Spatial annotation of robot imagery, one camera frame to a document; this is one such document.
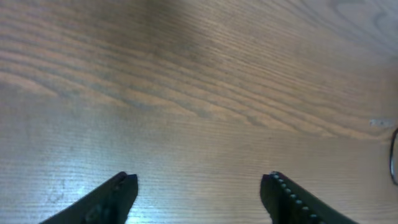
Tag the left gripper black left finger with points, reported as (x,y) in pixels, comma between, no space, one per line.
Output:
(109,203)

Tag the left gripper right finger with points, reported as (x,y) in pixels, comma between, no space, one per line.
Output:
(288,203)

